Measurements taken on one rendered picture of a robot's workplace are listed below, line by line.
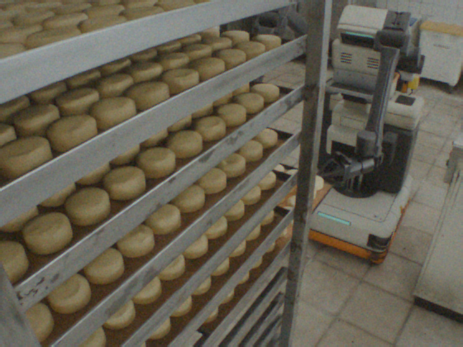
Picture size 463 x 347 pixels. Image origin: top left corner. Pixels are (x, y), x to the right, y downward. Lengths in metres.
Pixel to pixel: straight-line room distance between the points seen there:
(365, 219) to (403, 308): 0.49
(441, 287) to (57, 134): 1.88
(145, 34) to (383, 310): 1.93
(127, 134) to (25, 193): 0.12
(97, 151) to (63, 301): 0.19
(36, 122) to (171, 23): 0.17
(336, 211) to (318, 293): 0.44
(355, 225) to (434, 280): 0.49
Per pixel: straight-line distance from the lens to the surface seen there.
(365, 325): 2.08
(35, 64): 0.32
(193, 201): 0.59
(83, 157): 0.37
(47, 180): 0.35
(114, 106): 0.44
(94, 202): 0.45
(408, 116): 2.21
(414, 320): 2.17
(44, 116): 0.46
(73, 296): 0.49
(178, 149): 0.55
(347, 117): 2.02
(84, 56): 0.35
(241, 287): 0.86
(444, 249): 1.95
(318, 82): 0.74
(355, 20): 1.84
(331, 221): 2.24
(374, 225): 2.20
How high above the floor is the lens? 1.58
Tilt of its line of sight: 32 degrees down
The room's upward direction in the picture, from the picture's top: 1 degrees counter-clockwise
